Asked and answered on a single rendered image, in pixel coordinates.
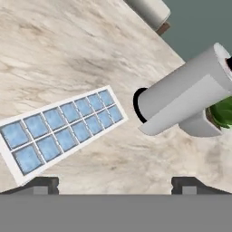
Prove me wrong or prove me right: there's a green potted plant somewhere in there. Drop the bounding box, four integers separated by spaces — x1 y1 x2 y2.
178 95 232 139

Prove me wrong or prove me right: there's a white stool with brown base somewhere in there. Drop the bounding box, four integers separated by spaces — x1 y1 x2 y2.
124 0 171 36

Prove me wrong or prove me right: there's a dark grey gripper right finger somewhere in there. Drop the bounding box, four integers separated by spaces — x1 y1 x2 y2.
170 176 231 196

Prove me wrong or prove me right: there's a white ice cube tray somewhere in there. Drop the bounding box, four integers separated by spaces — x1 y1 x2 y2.
0 84 129 188

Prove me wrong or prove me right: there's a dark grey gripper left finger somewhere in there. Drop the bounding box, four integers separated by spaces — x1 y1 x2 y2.
1 176 60 196

